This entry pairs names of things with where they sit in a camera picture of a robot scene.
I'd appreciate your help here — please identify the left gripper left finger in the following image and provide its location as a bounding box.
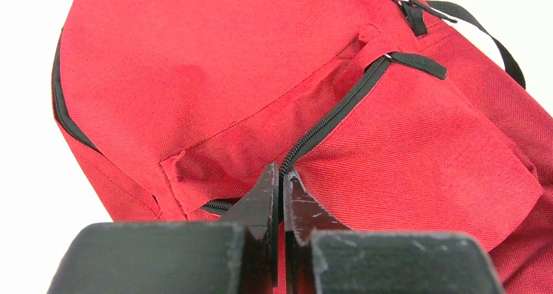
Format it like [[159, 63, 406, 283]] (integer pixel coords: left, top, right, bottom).
[[48, 164, 279, 293]]

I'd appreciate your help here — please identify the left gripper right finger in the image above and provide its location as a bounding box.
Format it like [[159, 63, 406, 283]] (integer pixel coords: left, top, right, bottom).
[[282, 170, 504, 293]]

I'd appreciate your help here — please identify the red student backpack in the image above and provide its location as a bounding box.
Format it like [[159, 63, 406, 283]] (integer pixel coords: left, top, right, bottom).
[[52, 0, 552, 293]]

